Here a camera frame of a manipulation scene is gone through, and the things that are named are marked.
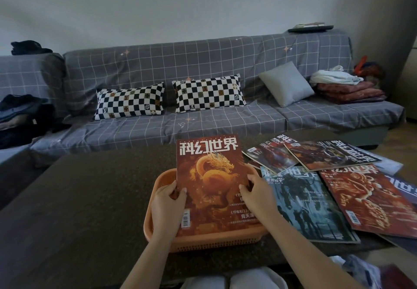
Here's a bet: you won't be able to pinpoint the heap of dark clothes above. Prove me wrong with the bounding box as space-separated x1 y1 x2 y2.
0 94 72 150

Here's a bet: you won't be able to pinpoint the dark stone table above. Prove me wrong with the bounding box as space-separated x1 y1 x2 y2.
0 129 417 286

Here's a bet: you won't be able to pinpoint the black white checkered pillow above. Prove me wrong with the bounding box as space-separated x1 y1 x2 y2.
172 74 247 114
93 82 166 121

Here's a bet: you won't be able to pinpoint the black flat tray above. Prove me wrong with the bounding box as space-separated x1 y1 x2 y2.
287 22 334 34

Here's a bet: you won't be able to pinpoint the purple spaceship cover magazine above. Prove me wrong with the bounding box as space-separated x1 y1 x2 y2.
384 174 417 205

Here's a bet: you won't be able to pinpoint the dark red floor item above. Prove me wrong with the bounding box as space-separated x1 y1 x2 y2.
377 263 417 289

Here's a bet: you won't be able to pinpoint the teal mech cover magazine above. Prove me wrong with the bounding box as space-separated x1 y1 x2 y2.
260 167 361 244

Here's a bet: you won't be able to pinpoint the person's right hand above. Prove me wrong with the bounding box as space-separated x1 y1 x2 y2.
238 173 282 231

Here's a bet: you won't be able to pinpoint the person's left hand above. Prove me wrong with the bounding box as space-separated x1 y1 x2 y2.
150 180 188 244

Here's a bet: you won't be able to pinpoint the person's right forearm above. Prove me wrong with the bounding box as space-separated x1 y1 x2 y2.
267 217 364 289

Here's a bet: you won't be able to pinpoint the person's light trousers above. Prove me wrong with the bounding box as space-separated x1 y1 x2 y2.
181 267 289 289

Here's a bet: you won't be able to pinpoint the small black garment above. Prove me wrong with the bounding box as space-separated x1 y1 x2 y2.
10 40 53 55

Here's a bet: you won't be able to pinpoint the red lion cover magazine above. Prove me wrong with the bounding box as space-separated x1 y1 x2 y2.
318 164 417 239

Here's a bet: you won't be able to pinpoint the white folded cloth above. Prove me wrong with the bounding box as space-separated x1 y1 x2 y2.
309 65 364 86

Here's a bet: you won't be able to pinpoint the golden dragon cover magazine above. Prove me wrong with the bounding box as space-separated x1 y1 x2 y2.
175 134 261 237

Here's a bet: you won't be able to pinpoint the plain grey cushion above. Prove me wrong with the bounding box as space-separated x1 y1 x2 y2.
258 61 316 108

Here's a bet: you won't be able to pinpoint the person's left forearm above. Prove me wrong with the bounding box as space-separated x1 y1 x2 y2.
120 233 173 289

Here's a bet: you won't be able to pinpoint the orange plastic basket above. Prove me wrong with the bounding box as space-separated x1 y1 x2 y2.
143 165 269 253

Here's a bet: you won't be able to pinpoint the orange red fabric item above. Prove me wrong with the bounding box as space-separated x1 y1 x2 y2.
353 55 387 79

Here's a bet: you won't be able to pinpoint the crumpled clear plastic bags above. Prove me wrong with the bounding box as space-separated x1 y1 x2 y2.
329 254 382 289

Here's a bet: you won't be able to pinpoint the grey plaid covered sofa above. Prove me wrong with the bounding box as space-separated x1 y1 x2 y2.
0 28 406 208

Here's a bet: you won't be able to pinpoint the dark red folded blanket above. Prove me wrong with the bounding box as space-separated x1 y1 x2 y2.
314 81 387 105

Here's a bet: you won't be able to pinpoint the pile of assorted magazines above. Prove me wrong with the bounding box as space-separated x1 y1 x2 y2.
242 132 417 255

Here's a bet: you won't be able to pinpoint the brown robot cover magazine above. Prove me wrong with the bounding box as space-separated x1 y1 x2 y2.
283 140 382 173

